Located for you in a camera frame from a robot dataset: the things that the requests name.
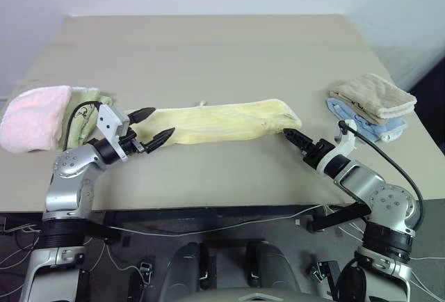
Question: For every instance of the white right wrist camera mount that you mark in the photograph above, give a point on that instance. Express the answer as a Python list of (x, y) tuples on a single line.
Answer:
[(347, 146)]

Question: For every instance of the green printed towel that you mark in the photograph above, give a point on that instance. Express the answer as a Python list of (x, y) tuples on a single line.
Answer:
[(83, 121)]

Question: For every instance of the blue folded towel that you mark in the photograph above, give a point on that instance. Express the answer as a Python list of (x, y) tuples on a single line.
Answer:
[(389, 129)]

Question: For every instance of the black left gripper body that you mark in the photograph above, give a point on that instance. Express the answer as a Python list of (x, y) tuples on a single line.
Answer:
[(130, 141)]

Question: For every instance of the pink folded towel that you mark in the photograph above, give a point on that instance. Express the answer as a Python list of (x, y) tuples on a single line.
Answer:
[(33, 121)]

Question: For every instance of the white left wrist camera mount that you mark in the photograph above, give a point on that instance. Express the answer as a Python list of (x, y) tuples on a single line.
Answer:
[(108, 121)]

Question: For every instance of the dark rounded shape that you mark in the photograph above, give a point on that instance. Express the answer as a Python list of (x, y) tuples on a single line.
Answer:
[(184, 274), (271, 270)]

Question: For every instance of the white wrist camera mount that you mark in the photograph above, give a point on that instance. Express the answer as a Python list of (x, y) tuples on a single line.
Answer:
[(347, 146), (108, 121)]

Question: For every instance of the beige folded towel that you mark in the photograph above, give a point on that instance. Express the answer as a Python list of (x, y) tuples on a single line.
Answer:
[(375, 95)]

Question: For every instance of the metal latch clamp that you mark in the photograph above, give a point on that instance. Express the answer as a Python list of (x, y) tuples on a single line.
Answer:
[(145, 272), (325, 270)]

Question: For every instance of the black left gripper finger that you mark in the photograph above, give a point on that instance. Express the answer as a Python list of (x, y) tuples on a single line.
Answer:
[(143, 113), (160, 138)]

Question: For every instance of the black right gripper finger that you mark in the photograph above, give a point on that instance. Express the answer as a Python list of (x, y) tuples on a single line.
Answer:
[(293, 142), (299, 135)]

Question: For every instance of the yellow towel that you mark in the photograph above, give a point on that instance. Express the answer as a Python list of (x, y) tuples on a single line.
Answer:
[(215, 121)]

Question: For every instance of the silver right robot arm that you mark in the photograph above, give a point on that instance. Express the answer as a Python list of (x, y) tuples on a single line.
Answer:
[(365, 183)]

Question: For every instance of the black table frame bar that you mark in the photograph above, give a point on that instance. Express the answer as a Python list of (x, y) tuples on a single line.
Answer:
[(208, 213)]

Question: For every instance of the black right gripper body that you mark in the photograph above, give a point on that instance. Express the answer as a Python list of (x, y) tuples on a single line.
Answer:
[(318, 154)]

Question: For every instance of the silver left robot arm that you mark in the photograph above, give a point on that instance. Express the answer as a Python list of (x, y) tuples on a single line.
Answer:
[(69, 183)]

